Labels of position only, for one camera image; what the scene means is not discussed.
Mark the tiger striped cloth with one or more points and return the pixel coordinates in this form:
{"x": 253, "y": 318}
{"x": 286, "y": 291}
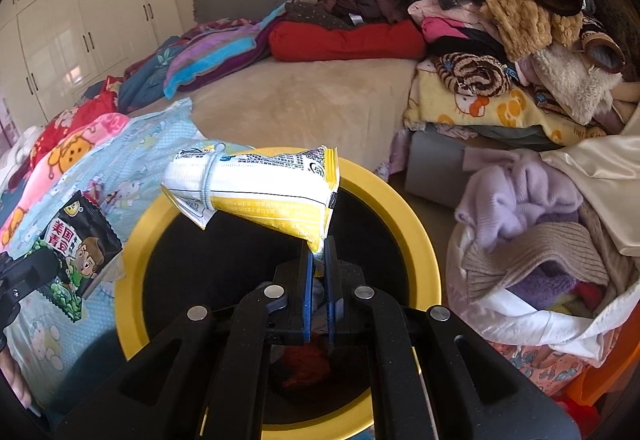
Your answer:
{"x": 470, "y": 73}

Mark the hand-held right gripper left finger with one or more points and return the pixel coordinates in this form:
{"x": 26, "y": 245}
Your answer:
{"x": 307, "y": 290}

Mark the beige ribbed knit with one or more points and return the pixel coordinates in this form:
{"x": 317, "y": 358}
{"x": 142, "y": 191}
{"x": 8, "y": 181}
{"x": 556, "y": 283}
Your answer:
{"x": 540, "y": 255}

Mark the purple striped blanket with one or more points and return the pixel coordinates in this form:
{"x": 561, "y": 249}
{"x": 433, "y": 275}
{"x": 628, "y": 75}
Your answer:
{"x": 220, "y": 50}

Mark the grey storage box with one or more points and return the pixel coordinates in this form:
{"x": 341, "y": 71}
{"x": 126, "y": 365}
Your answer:
{"x": 440, "y": 160}

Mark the yellow rimmed black bin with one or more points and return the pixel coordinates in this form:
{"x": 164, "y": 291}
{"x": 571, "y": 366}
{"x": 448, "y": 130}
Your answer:
{"x": 129, "y": 280}

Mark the person's left hand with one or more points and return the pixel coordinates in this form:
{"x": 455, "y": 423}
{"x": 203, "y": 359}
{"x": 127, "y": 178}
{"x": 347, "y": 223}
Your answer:
{"x": 15, "y": 385}

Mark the white shaggy cloth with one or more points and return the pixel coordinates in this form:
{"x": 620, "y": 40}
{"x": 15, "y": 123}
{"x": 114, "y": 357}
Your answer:
{"x": 575, "y": 80}

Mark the brown plush cloth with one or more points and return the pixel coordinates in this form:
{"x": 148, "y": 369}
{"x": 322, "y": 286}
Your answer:
{"x": 610, "y": 5}

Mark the purple fuzzy cloth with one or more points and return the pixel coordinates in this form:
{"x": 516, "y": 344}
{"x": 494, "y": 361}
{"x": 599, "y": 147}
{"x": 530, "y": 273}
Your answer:
{"x": 540, "y": 285}

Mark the blue cartoon cat blanket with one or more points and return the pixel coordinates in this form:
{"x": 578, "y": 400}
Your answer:
{"x": 50, "y": 350}

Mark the white cloth bag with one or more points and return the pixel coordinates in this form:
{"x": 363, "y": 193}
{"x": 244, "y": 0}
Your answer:
{"x": 530, "y": 325}

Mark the tan fuzzy garment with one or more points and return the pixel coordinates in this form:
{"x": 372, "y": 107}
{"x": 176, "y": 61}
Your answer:
{"x": 525, "y": 20}

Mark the beige bed sheet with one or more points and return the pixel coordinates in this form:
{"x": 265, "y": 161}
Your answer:
{"x": 300, "y": 110}

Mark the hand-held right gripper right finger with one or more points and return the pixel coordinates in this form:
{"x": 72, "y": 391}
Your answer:
{"x": 330, "y": 290}

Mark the yellow cartoon blanket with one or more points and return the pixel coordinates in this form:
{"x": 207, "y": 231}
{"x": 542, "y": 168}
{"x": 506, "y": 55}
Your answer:
{"x": 500, "y": 110}

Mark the green cartoon snack packet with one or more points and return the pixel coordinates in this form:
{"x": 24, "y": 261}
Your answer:
{"x": 85, "y": 250}

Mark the yellow white snack packet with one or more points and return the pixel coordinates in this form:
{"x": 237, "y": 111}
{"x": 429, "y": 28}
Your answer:
{"x": 260, "y": 190}

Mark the cream satin curtain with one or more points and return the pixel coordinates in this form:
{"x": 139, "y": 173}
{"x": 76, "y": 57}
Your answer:
{"x": 600, "y": 180}

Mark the dark brown dotted cloth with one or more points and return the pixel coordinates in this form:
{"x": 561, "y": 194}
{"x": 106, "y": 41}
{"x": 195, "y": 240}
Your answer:
{"x": 325, "y": 13}

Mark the blue floral quilt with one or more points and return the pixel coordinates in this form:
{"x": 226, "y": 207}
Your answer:
{"x": 145, "y": 75}

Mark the pink cartoon cloth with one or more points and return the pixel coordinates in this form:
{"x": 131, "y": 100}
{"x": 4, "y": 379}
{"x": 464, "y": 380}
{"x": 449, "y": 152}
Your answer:
{"x": 540, "y": 370}

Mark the red cushion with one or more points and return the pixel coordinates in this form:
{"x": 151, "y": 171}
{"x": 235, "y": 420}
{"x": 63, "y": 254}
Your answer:
{"x": 350, "y": 40}

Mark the red wrapper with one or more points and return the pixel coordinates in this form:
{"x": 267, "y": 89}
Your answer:
{"x": 305, "y": 365}

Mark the red floral quilt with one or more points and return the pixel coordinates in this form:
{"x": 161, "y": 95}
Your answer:
{"x": 75, "y": 120}

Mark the orange plastic object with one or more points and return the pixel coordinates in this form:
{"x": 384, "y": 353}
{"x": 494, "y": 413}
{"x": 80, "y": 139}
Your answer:
{"x": 595, "y": 375}

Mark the maroon patterned blanket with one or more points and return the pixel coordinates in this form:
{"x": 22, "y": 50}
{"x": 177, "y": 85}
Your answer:
{"x": 220, "y": 25}

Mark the pink cartoon bear blanket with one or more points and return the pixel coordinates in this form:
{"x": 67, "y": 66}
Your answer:
{"x": 65, "y": 155}

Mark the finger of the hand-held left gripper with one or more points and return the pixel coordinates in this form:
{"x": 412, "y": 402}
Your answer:
{"x": 40, "y": 265}

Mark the pink garment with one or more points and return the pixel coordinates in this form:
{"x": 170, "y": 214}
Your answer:
{"x": 450, "y": 18}

